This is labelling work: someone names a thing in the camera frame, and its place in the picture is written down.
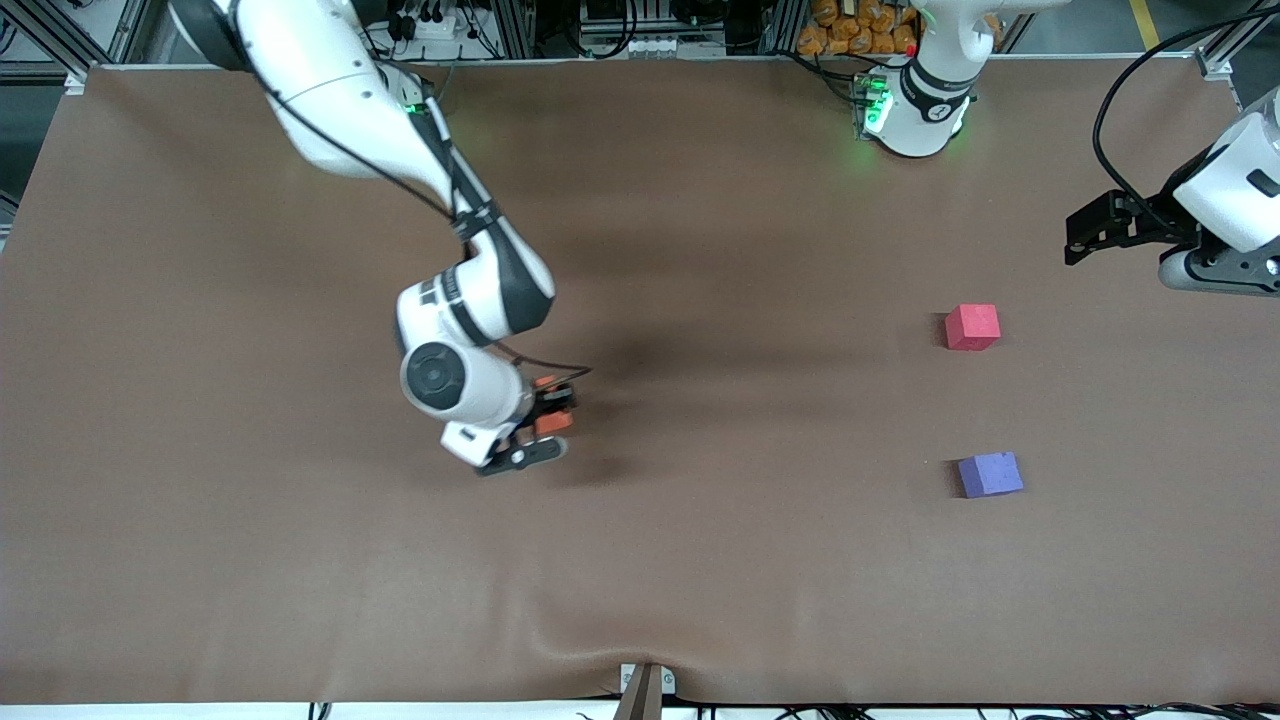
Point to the purple foam block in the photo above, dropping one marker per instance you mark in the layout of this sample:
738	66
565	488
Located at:
990	475

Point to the white power strip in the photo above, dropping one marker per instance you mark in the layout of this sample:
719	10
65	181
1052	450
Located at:
425	25

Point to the aluminium frame profile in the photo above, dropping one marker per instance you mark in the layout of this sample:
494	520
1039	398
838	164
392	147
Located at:
512	28
1225	55
60	30

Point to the red foam block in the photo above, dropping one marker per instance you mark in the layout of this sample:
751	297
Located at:
972	327

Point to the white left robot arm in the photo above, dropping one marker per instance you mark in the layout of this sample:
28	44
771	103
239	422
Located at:
925	118

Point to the white terminal block row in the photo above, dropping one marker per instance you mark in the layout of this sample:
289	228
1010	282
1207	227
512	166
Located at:
652	45

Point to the metal table edge clamp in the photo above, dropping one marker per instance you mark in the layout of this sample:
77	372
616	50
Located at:
646	690

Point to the orange foam block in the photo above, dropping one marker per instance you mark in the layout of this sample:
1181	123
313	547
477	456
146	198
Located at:
553	422

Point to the bag of orange snacks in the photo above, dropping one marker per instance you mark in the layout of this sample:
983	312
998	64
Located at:
850	30

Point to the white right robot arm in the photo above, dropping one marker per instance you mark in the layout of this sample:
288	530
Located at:
340	100

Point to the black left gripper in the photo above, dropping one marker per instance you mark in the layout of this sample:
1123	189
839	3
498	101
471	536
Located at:
1146	224

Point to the large table cover mat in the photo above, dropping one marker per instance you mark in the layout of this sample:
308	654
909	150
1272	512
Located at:
640	580

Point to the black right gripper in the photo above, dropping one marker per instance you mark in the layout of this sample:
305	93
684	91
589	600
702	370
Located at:
548	404

